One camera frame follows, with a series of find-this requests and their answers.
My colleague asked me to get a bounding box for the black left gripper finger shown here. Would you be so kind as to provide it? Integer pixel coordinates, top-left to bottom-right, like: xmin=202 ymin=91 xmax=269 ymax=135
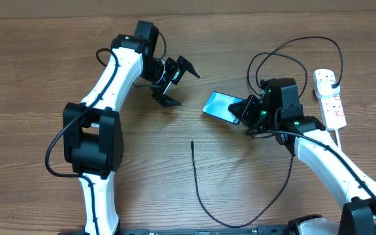
xmin=180 ymin=57 xmax=200 ymax=78
xmin=152 ymin=87 xmax=182 ymax=107

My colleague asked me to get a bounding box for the blue Galaxy smartphone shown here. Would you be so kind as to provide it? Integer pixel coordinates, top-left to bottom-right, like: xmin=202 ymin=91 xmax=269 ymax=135
xmin=202 ymin=91 xmax=242 ymax=125

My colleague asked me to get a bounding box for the black charging cable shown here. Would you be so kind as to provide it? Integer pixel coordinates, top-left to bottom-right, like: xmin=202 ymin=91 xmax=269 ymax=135
xmin=190 ymin=36 xmax=344 ymax=228

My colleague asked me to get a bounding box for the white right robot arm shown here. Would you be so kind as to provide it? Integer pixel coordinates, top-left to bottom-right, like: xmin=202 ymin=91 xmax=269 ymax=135
xmin=228 ymin=78 xmax=376 ymax=234

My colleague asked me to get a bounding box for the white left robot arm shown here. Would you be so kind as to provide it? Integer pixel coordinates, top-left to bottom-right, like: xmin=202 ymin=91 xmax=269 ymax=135
xmin=44 ymin=21 xmax=197 ymax=234

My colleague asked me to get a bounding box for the white charger plug adapter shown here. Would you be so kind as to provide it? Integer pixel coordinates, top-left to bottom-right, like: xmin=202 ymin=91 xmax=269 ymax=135
xmin=315 ymin=80 xmax=341 ymax=99

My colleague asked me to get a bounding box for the white power strip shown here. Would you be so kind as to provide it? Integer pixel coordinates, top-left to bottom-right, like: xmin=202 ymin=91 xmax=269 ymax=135
xmin=312 ymin=69 xmax=347 ymax=132

